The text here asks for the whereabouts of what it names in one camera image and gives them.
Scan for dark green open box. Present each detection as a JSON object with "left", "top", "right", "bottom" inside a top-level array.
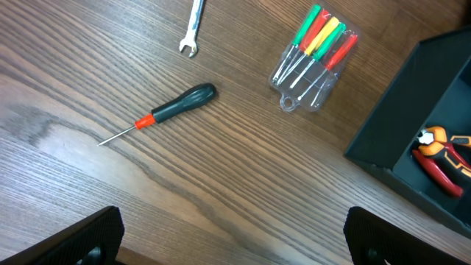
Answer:
[{"left": 345, "top": 26, "right": 470, "bottom": 237}]

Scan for clear screwdriver set case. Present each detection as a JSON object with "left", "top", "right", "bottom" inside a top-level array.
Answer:
[{"left": 269, "top": 1, "right": 361, "bottom": 113}]

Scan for silver combination wrench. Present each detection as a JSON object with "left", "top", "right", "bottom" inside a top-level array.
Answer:
[{"left": 179, "top": 0, "right": 205, "bottom": 58}]

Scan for red handled snips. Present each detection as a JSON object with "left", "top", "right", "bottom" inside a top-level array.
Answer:
[{"left": 411, "top": 145, "right": 470, "bottom": 197}]

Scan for orange black pliers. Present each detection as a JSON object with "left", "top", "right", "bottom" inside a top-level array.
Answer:
[{"left": 417, "top": 126, "right": 470, "bottom": 177}]

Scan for black red screwdriver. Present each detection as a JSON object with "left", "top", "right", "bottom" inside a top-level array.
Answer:
[{"left": 98, "top": 83, "right": 217, "bottom": 146}]

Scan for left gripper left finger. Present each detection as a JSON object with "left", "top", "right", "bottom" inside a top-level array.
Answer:
[{"left": 1, "top": 206, "right": 124, "bottom": 265}]

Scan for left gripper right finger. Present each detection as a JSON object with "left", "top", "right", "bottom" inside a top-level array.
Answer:
[{"left": 343, "top": 206, "right": 463, "bottom": 265}]

